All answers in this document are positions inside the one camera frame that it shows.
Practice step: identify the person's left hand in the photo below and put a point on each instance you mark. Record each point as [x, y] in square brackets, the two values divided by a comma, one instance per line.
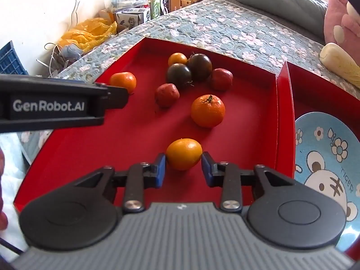
[2, 174]

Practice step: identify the small tangerine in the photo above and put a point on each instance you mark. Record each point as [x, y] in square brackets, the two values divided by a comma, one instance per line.
[123, 81]

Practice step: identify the napa cabbage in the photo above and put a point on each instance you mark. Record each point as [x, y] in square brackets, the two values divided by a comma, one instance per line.
[340, 64]

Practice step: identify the dark brown tomato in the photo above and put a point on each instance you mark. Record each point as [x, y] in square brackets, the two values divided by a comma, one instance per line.
[200, 66]
[179, 74]

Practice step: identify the blue-grey cloth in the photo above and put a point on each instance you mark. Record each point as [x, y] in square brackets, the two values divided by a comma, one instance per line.
[70, 52]

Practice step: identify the red cardboard box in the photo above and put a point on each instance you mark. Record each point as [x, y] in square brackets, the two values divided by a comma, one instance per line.
[112, 146]

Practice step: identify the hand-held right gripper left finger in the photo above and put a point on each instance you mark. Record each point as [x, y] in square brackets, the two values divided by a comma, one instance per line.
[161, 171]

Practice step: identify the blue plastic crate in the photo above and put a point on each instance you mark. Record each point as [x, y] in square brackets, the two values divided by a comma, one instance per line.
[11, 59]

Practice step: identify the small yellow tomato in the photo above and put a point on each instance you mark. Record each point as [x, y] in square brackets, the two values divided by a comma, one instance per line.
[177, 59]

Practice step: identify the red cardboard box lid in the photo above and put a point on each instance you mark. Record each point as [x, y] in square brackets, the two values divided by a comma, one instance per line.
[309, 90]

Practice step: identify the grey-green pillow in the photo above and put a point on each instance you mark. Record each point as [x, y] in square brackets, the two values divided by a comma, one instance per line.
[281, 0]

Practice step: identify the floral quilted blanket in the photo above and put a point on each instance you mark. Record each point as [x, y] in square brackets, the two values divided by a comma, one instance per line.
[225, 25]

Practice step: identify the large yellow tomato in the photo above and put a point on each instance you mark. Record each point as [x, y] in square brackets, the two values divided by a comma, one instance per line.
[184, 153]

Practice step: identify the pink plush toy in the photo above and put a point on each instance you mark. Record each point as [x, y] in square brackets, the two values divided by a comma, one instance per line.
[341, 25]

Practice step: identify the green and white carton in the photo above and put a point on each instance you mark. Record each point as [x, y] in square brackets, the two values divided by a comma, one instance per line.
[160, 4]

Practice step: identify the dull red plum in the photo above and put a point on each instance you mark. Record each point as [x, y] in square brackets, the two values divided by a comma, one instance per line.
[222, 79]
[166, 95]

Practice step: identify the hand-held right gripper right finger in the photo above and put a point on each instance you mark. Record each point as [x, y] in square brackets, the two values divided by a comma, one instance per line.
[206, 171]

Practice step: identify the large tangerine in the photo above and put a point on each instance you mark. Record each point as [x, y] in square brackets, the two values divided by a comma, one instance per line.
[208, 112]

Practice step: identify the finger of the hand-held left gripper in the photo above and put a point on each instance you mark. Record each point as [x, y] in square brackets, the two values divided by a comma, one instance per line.
[118, 98]

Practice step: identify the yellow plastic bag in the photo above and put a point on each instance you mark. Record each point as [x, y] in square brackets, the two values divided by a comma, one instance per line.
[87, 33]

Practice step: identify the white printed box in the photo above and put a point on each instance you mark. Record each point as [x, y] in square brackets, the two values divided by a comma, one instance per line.
[132, 18]

